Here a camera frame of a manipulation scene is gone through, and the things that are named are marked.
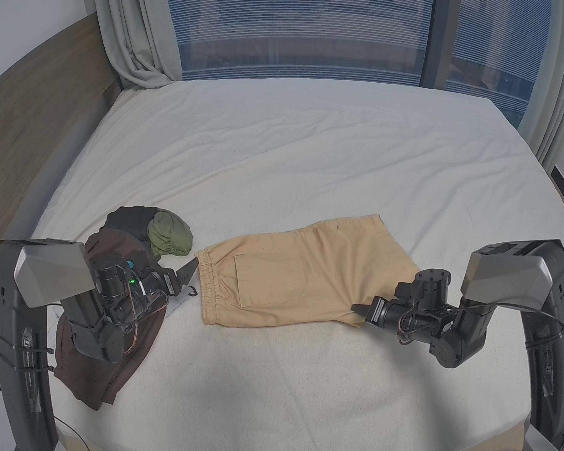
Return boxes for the tan shorts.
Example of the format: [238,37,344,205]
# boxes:
[195,212,421,329]

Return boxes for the window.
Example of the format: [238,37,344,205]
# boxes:
[162,0,553,128]

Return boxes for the black garment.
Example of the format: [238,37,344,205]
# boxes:
[104,206,158,243]

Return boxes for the bed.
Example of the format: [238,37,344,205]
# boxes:
[0,13,564,447]

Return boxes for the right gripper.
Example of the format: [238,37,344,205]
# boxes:
[365,295,409,333]

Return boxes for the green garment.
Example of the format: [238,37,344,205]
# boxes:
[147,209,193,257]

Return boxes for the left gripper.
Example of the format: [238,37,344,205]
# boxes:
[143,269,182,302]

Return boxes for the brown garment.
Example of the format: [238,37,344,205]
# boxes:
[54,231,170,411]

